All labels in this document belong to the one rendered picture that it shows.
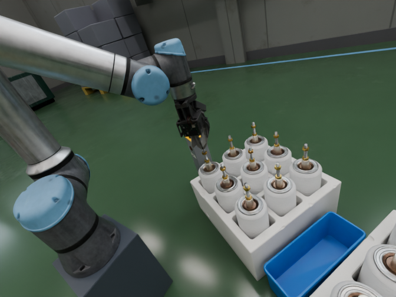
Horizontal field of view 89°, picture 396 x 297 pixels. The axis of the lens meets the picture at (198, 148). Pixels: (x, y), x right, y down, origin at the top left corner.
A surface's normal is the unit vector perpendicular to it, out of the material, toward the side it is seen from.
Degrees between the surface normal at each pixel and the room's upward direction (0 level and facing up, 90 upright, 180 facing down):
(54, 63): 100
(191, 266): 0
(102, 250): 73
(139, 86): 90
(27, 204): 7
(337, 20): 90
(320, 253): 0
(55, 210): 87
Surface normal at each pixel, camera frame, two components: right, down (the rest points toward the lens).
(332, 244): -0.27, -0.80
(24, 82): 0.80, 0.13
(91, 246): 0.66, -0.10
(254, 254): 0.47, 0.38
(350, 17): -0.54, 0.59
